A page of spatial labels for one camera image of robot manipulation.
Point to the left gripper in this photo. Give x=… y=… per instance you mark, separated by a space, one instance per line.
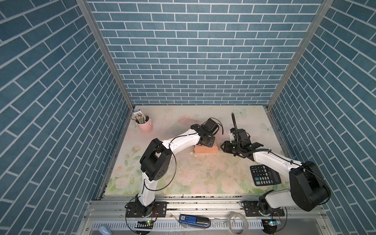
x=212 y=139

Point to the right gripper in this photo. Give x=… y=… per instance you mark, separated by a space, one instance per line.
x=225 y=147

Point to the pink paper box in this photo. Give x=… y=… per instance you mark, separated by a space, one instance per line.
x=206 y=150

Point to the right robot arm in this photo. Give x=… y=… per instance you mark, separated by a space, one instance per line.
x=307 y=188

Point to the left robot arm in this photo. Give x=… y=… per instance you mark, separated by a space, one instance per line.
x=156 y=159

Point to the black calculator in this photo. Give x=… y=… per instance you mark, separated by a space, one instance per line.
x=264 y=176

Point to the pink pen cup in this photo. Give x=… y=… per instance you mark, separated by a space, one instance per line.
x=145 y=127

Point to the blue handheld device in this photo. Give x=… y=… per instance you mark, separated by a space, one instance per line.
x=194 y=220

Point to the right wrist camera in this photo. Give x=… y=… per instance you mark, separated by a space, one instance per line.
x=233 y=136

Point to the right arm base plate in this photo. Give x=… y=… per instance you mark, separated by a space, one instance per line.
x=256 y=208

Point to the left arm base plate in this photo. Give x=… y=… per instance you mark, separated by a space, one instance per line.
x=137 y=210

